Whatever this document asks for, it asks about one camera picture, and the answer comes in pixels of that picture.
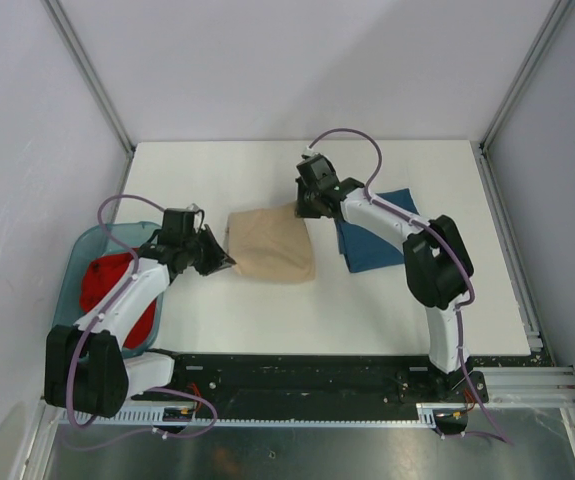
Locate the beige t shirt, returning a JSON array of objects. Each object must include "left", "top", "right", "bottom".
[{"left": 226, "top": 202, "right": 316, "bottom": 284}]

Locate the blue t shirt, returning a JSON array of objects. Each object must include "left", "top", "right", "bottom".
[{"left": 335, "top": 187, "right": 421, "bottom": 274}]

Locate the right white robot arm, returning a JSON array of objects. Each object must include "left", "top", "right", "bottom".
[{"left": 296, "top": 177, "right": 475, "bottom": 401}]

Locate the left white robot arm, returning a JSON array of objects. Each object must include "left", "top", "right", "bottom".
[{"left": 44, "top": 226, "right": 235, "bottom": 429}]

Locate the red t shirt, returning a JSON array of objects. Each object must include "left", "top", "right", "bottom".
[{"left": 77, "top": 252, "right": 160, "bottom": 351}]

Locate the teal plastic bin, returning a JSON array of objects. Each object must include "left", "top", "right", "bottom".
[{"left": 52, "top": 221, "right": 163, "bottom": 358}]

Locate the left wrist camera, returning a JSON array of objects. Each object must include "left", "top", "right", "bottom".
[{"left": 158, "top": 204, "right": 205, "bottom": 244}]

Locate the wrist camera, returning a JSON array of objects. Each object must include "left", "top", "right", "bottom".
[
  {"left": 158, "top": 204, "right": 205, "bottom": 244},
  {"left": 296, "top": 153, "right": 338, "bottom": 190}
]

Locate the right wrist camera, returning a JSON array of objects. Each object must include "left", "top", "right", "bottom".
[{"left": 296, "top": 153, "right": 338, "bottom": 190}]

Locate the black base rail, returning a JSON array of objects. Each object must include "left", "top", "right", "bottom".
[{"left": 141, "top": 354, "right": 489, "bottom": 419}]

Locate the white cable duct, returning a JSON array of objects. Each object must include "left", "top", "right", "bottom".
[{"left": 56, "top": 402, "right": 443, "bottom": 427}]

